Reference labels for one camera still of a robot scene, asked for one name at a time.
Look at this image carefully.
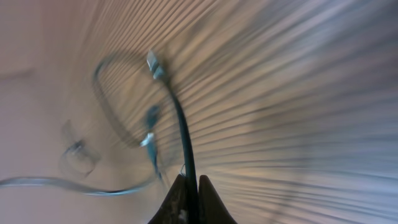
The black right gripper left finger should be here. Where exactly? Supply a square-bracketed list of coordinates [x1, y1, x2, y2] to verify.
[148, 174, 188, 224]

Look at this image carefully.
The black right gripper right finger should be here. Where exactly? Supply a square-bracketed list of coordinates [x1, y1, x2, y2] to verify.
[198, 175, 237, 224]

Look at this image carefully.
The thin black USB cable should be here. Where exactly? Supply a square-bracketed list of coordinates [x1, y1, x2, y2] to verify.
[146, 49, 200, 224]

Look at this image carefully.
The black USB-A cable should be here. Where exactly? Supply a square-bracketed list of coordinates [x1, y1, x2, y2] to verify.
[0, 54, 165, 197]

